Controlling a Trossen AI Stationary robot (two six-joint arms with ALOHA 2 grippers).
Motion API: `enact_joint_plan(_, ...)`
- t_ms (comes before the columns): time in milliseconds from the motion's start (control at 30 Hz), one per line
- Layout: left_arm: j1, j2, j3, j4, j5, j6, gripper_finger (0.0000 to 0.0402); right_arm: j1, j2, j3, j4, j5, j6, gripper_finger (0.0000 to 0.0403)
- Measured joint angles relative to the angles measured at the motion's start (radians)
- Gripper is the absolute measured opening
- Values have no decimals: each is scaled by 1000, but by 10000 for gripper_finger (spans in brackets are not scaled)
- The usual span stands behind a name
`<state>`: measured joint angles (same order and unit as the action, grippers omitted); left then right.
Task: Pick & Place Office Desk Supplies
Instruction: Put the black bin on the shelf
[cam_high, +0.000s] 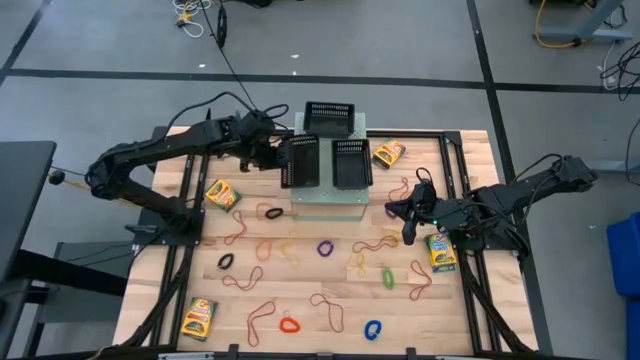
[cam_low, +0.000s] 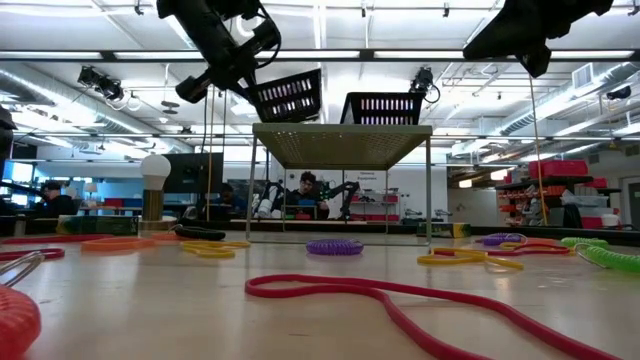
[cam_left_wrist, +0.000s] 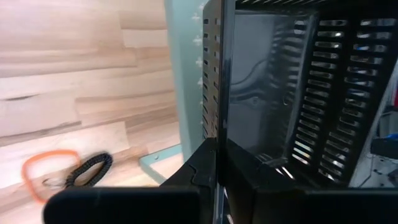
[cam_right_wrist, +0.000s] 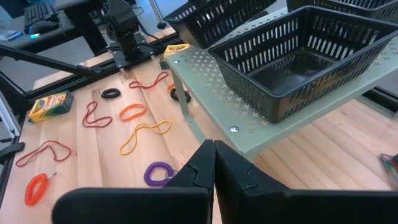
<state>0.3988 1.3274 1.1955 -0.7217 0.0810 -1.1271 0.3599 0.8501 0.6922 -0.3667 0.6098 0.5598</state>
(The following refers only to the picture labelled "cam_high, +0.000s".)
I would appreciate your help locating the black desk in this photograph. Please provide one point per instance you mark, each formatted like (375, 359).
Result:
(20, 200)

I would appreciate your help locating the green yellow crayon box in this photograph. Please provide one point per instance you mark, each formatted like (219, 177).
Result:
(223, 195)

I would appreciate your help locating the yellow rubber band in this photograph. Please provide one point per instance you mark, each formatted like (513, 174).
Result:
(392, 232)
(361, 260)
(296, 261)

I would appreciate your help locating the yellow red crayon box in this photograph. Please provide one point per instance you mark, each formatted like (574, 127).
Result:
(198, 318)

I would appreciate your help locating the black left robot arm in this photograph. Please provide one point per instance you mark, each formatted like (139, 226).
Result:
(150, 145)

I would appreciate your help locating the grey desk leg frame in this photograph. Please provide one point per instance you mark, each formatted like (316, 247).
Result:
(585, 34)

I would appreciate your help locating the brown rubber band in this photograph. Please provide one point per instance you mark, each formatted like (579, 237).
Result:
(375, 243)

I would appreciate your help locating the blue plastic bin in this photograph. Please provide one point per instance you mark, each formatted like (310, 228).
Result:
(625, 255)
(635, 330)

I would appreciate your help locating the orange rubber band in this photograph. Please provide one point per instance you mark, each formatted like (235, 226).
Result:
(257, 250)
(258, 210)

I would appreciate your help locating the black slotted plastic basket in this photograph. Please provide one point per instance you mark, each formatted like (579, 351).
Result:
(352, 167)
(330, 122)
(305, 165)

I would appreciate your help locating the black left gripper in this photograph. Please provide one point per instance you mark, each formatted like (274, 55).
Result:
(257, 140)

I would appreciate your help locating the pale green perforated metal riser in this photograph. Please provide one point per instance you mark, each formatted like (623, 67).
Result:
(327, 196)

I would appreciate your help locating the black ball knob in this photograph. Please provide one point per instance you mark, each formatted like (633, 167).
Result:
(56, 176)

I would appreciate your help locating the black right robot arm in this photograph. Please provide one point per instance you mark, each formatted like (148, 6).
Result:
(525, 192)

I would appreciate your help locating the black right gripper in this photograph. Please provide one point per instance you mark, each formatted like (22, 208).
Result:
(430, 212)

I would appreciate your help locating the blue yellow crayon box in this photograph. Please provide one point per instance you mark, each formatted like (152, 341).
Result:
(440, 252)

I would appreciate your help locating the black metal table frame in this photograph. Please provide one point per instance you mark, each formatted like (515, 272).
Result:
(400, 133)

